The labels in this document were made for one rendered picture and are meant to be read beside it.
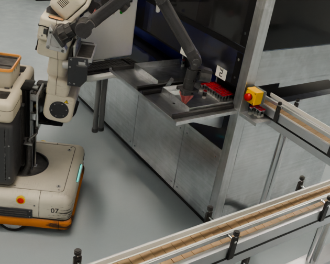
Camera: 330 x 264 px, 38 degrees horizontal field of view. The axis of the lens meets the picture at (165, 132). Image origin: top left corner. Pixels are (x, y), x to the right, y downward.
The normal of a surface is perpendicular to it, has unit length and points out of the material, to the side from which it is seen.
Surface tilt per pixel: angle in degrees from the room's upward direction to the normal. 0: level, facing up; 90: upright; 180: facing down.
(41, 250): 0
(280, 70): 90
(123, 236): 0
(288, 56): 90
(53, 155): 0
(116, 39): 90
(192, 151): 90
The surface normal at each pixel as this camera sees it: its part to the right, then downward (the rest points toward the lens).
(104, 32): 0.63, 0.45
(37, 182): 0.14, -0.87
